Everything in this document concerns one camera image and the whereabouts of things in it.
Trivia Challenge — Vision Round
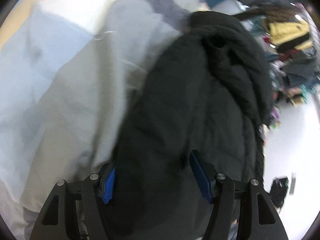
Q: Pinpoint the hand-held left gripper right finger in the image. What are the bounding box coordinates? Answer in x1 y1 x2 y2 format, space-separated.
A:
189 150 289 240

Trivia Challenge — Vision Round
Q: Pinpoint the small black object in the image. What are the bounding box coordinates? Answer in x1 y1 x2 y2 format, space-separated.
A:
269 177 290 208

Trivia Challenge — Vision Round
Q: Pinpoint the black puffer jacket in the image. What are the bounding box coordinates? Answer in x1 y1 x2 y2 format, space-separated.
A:
100 11 274 240

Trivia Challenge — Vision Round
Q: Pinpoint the brown plaid scarf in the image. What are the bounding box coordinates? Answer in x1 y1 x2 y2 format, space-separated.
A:
250 4 300 23

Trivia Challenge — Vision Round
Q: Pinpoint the grey fuzzy jacket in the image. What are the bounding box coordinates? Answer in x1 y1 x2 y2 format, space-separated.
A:
282 55 320 88

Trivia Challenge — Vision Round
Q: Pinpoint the pastel patchwork bed sheet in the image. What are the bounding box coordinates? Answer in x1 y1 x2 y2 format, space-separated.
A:
0 0 200 240

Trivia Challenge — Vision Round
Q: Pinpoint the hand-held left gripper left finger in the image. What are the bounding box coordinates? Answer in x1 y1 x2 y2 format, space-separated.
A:
29 162 118 240

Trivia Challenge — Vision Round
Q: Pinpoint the dark red garment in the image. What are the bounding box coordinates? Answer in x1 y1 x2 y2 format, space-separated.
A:
279 49 304 60

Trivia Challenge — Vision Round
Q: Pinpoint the green clip drying hanger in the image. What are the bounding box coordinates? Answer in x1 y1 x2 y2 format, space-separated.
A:
299 85 313 103

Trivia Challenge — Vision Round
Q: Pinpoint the yellow fleece jacket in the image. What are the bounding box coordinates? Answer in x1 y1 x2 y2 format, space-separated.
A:
265 17 313 53

